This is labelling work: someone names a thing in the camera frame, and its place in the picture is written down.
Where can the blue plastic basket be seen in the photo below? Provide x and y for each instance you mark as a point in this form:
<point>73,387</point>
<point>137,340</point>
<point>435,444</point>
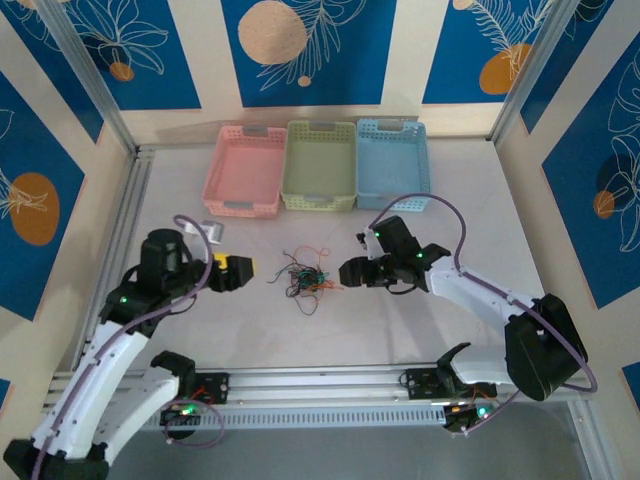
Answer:
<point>390,165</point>

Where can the pink plastic basket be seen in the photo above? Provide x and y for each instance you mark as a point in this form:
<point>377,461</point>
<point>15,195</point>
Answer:
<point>245,170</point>

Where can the green plastic basket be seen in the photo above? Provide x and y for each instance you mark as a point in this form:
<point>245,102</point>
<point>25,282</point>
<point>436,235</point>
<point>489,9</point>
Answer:
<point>320,165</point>

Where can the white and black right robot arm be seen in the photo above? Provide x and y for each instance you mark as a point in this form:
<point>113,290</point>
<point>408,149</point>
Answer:
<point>475,300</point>

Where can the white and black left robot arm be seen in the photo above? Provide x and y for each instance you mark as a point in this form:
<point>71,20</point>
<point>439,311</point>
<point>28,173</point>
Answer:
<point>122,360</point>

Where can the circuit board with green light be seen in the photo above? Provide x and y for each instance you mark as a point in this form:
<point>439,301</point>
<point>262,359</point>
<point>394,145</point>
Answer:
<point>182,411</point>
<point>467,415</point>

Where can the aluminium side rail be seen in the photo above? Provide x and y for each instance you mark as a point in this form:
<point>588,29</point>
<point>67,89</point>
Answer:
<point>585,440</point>
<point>126,210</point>

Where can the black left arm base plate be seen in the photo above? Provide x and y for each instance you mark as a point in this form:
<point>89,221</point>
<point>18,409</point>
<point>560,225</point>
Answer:
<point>212,387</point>

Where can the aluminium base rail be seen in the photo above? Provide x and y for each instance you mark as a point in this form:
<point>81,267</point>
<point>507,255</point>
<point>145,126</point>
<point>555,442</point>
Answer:
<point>320,385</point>

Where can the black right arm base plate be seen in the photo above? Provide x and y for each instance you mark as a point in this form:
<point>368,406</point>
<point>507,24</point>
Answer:
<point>425,382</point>

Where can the aluminium frame post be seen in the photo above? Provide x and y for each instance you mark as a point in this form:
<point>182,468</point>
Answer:
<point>85,65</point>
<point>540,60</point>

